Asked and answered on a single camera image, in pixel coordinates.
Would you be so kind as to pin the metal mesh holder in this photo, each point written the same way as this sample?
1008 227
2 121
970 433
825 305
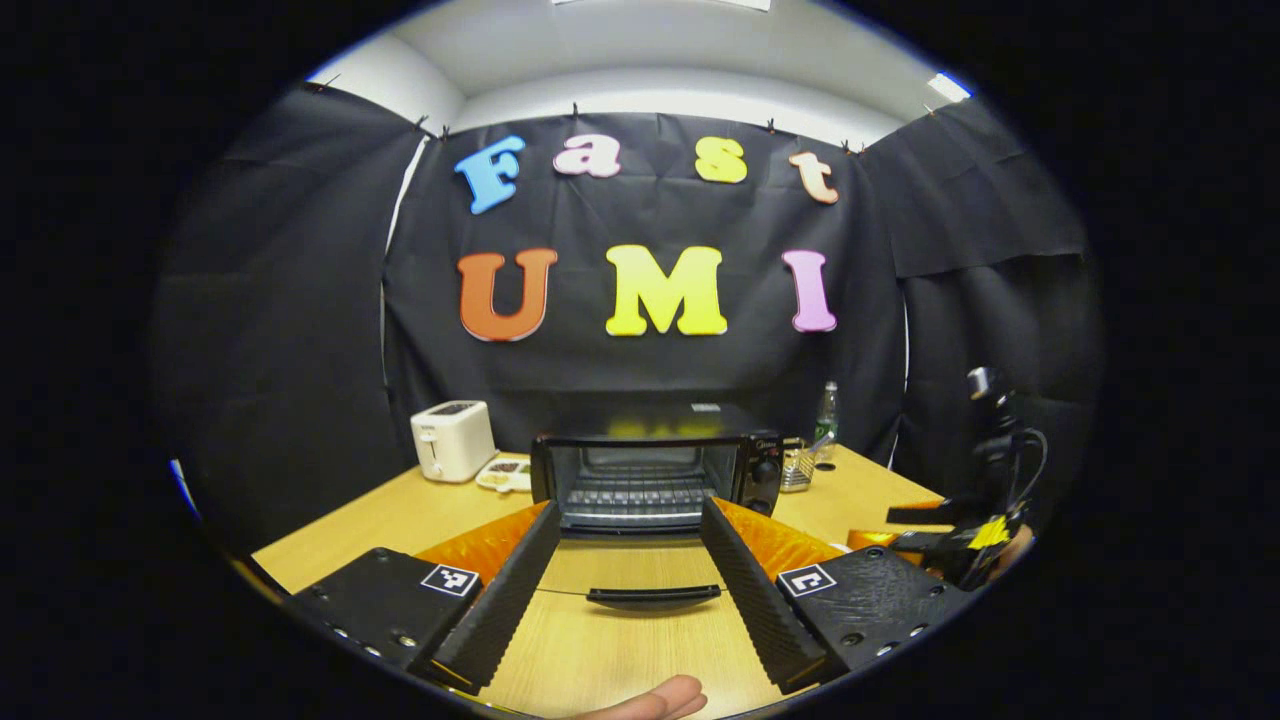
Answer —
797 468

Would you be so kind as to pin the black electric oven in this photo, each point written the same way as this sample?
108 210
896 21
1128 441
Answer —
745 470

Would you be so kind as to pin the long ceiling light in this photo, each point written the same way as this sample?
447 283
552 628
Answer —
660 4

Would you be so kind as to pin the white toaster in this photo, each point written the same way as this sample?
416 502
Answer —
455 440

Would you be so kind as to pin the white food tray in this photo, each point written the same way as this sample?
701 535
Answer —
505 475

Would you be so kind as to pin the small ceiling light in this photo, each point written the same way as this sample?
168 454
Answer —
948 87

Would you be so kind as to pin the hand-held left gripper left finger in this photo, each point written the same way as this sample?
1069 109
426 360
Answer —
510 590

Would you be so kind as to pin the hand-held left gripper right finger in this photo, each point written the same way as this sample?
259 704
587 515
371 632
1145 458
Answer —
750 590

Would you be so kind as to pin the black backdrop cloth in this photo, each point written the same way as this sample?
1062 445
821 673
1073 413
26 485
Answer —
300 300

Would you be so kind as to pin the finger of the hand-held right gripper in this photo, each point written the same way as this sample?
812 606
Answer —
920 513
885 540

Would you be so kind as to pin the clear plastic water bottle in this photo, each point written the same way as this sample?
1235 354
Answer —
827 420

